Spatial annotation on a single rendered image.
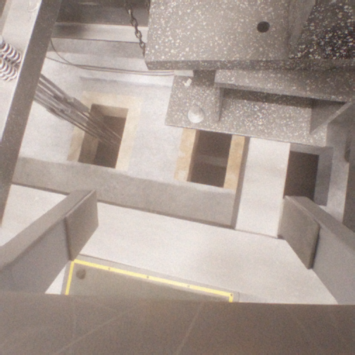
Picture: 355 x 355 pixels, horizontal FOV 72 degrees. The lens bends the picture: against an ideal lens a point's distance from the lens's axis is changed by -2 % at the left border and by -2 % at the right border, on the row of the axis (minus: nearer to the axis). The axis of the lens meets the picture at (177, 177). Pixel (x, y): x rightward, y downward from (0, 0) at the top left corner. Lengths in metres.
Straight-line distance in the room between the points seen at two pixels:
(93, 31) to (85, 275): 1.01
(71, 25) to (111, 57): 0.44
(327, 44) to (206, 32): 0.19
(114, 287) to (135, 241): 0.45
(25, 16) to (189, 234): 0.86
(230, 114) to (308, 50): 0.27
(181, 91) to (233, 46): 0.26
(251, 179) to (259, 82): 0.25
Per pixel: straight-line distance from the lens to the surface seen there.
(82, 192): 0.16
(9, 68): 0.89
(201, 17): 0.51
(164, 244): 0.64
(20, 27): 1.04
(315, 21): 0.41
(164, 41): 0.49
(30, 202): 0.81
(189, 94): 0.69
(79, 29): 1.28
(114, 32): 1.20
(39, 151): 1.68
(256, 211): 0.63
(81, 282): 1.14
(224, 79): 0.48
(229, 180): 1.30
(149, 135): 1.40
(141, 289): 1.05
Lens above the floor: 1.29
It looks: 78 degrees down
